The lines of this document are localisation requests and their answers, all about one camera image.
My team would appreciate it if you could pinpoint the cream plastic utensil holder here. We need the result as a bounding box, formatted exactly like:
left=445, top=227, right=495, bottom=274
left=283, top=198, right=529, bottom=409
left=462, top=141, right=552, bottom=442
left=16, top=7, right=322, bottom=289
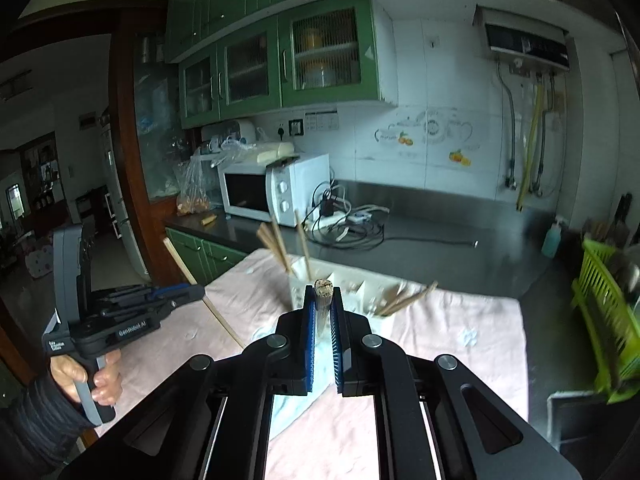
left=288, top=257, right=426, bottom=316

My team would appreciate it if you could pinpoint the pink towel with blue pattern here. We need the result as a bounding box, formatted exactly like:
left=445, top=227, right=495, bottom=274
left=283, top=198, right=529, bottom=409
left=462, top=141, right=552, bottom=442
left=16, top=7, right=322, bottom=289
left=94, top=248, right=531, bottom=480

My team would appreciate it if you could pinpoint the white microwave oven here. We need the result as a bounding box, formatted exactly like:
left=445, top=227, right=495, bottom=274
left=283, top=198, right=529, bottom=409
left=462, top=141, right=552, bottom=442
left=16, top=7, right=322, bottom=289
left=218, top=154, right=331, bottom=228

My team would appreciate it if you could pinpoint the green wall cabinet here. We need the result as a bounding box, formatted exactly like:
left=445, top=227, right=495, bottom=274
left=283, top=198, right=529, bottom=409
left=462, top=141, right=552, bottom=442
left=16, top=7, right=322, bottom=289
left=166, top=0, right=398, bottom=128

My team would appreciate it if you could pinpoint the green lower cabinet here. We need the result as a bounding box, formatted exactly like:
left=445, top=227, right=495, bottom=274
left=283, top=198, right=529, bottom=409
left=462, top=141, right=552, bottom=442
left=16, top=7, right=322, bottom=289
left=166, top=228, right=246, bottom=285

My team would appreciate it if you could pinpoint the soap dispenser bottle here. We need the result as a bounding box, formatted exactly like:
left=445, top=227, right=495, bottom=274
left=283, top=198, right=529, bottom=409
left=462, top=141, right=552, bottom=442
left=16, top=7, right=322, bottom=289
left=541, top=216, right=564, bottom=259

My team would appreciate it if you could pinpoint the yellow gas hose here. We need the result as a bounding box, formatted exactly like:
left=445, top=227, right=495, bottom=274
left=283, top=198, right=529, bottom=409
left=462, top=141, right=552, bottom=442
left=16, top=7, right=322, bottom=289
left=515, top=81, right=546, bottom=213

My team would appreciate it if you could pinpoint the green dish rack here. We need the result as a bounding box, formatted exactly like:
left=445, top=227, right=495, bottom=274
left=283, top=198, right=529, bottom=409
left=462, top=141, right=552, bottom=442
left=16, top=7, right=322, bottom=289
left=572, top=240, right=639, bottom=403

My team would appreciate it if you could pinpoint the person left forearm sleeve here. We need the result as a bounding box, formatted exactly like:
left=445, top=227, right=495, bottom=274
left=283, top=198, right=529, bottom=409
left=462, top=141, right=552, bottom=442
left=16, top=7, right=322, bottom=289
left=0, top=373, right=94, bottom=479

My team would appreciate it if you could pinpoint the plastic bag of food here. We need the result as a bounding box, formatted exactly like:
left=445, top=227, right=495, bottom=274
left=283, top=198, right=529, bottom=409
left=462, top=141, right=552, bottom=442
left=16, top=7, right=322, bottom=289
left=174, top=154, right=212, bottom=216

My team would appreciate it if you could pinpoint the wall water heater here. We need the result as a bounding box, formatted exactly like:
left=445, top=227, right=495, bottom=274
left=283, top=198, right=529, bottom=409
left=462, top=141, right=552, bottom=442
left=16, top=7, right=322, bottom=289
left=473, top=6, right=570, bottom=73

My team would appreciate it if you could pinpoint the power strip with cables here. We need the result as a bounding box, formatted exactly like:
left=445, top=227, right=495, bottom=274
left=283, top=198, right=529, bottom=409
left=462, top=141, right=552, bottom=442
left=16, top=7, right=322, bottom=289
left=302, top=181, right=390, bottom=252

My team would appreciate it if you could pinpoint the person left hand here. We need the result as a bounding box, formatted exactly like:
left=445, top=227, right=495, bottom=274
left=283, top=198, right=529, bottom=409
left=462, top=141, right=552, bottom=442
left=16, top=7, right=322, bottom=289
left=50, top=350, right=122, bottom=406

